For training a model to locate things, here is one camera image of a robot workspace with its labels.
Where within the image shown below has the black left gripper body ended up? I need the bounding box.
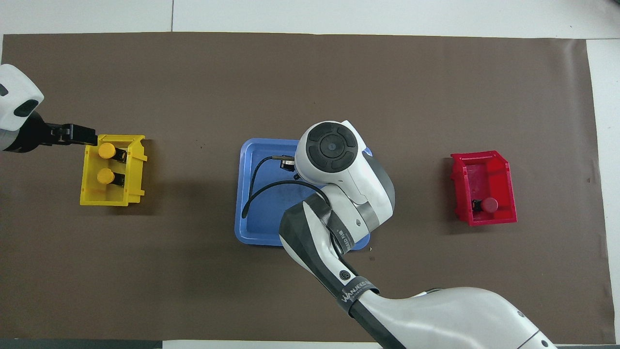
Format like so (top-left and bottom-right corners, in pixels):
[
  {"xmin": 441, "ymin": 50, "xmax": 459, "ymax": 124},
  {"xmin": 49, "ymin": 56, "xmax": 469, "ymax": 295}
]
[{"xmin": 2, "ymin": 111, "xmax": 52, "ymax": 153}]

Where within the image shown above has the yellow push button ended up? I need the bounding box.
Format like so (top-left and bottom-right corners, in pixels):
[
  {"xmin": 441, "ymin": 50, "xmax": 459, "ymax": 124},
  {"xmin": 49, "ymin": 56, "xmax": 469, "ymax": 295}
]
[
  {"xmin": 98, "ymin": 143, "xmax": 128, "ymax": 163},
  {"xmin": 97, "ymin": 168, "xmax": 126, "ymax": 188}
]

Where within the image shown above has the red push button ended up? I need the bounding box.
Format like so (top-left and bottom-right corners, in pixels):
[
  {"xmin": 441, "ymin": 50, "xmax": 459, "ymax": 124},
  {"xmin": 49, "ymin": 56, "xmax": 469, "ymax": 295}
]
[{"xmin": 471, "ymin": 197, "xmax": 499, "ymax": 214}]

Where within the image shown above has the blue plastic tray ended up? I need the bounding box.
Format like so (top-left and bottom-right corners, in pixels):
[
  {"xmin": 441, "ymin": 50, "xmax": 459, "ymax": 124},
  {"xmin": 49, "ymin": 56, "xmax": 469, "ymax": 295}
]
[{"xmin": 234, "ymin": 138, "xmax": 373, "ymax": 251}]

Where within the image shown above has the yellow plastic bin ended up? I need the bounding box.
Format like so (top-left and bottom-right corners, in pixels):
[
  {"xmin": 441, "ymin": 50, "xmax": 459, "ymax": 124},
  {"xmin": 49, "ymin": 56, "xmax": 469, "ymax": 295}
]
[{"xmin": 80, "ymin": 134, "xmax": 148, "ymax": 207}]

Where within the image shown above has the brown paper table mat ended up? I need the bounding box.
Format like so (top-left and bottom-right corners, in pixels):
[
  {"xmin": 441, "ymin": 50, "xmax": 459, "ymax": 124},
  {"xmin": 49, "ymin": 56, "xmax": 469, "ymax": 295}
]
[{"xmin": 0, "ymin": 32, "xmax": 616, "ymax": 345}]

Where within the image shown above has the red plastic bin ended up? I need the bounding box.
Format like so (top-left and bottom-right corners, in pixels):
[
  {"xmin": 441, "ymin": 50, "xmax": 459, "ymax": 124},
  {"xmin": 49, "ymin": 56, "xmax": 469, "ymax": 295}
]
[{"xmin": 450, "ymin": 150, "xmax": 518, "ymax": 227}]

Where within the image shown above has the black velcro cable strap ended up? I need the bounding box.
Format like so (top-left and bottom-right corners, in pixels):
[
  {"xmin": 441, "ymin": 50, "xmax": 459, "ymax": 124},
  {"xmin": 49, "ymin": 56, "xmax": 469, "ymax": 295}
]
[{"xmin": 341, "ymin": 275, "xmax": 380, "ymax": 305}]

